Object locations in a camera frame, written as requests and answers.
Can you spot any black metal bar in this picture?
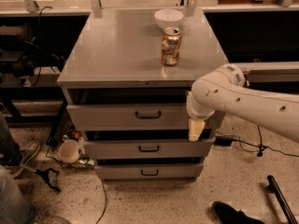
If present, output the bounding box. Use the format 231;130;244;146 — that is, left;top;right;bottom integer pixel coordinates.
267;175;298;224

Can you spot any grey middle drawer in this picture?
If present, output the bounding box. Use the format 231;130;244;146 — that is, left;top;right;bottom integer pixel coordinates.
84;139;214;160

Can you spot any grey top drawer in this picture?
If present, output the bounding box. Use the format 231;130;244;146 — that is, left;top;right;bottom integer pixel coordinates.
67;104;189;132

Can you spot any grey bottom drawer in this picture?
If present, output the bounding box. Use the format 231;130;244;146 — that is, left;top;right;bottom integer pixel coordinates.
94;163;204;180

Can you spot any black power adapter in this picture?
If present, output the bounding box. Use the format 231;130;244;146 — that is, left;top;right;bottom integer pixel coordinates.
214;136;233;147

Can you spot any dark machine on left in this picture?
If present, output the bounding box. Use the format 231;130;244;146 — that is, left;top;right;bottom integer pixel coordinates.
0;23;65;87

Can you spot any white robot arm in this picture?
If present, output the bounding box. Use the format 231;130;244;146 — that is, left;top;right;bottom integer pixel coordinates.
186;64;299;142

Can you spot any gold soda can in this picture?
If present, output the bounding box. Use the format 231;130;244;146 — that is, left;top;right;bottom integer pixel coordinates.
162;27;182;65

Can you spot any grey drawer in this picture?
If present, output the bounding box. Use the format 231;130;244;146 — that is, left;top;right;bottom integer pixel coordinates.
94;163;204;180
67;104;189;132
84;139;214;160

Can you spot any black shoe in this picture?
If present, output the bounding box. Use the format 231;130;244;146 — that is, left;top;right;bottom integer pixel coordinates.
212;201;264;224

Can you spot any white sneaker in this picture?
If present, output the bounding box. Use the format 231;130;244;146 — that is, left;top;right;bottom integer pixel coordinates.
8;141;41;178

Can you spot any white bowl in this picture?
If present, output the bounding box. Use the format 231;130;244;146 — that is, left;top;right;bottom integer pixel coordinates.
154;8;184;31

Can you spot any person leg in jeans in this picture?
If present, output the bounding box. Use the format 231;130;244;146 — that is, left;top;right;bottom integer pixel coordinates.
0;112;36;224

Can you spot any black cable under cabinet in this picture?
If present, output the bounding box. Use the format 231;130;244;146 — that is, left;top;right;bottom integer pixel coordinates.
94;179;107;224

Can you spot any grey metal drawer cabinet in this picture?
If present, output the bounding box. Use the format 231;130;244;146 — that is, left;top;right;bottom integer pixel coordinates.
58;8;226;166

